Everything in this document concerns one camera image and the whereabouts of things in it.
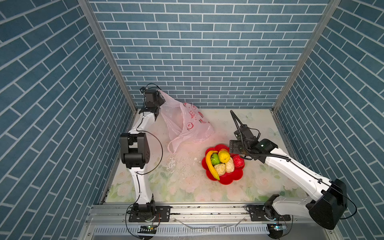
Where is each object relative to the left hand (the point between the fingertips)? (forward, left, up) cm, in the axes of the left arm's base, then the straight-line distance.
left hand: (158, 96), depth 97 cm
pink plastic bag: (-16, -18, -8) cm, 25 cm away
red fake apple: (-40, -49, -15) cm, 65 cm away
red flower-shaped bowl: (-48, -42, -18) cm, 67 cm away
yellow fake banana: (-39, -32, -16) cm, 53 cm away
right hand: (-34, -46, -6) cm, 57 cm away
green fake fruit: (-37, -36, -16) cm, 54 cm away
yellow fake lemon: (-38, -40, -12) cm, 57 cm away
